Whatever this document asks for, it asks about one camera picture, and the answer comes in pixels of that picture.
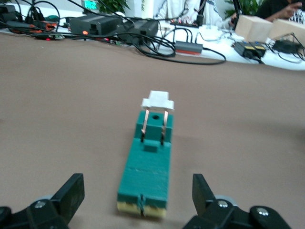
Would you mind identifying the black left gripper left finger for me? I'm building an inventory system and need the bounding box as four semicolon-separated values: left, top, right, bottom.
0;173;85;229

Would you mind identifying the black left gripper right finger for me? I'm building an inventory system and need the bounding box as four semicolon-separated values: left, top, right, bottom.
182;173;293;229

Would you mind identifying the green load switch white handle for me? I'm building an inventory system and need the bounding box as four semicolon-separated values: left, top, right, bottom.
117;90;176;219

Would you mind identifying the grey usb hub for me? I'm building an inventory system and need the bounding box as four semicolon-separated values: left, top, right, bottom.
175;40;204;56

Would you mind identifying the black adapter yellow label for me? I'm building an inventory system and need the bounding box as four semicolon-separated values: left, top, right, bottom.
234;42;257;58
252;44;266;59

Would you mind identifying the black power adapter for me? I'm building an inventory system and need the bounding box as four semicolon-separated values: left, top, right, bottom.
273;39;303;54

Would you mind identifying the orange black device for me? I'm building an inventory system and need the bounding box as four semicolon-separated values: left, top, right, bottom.
30;20;58;31

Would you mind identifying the black power supply box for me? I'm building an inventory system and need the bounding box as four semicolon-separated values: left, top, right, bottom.
69;14;122;36

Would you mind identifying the black power brick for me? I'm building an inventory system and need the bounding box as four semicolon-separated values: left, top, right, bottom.
119;20;160;46

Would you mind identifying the person in white shirt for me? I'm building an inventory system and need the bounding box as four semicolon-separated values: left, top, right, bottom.
154;0;231;29

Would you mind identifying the green lit display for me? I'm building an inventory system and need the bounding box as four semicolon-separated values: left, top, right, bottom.
81;0;98;10

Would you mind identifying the green potted plant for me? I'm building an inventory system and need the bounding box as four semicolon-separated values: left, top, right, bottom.
225;0;263;19
97;0;131;15

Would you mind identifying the person in black shirt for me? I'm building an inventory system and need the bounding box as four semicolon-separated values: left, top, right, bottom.
256;0;305;24

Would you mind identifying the thick black cable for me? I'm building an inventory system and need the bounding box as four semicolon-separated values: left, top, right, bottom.
134;35;226;65

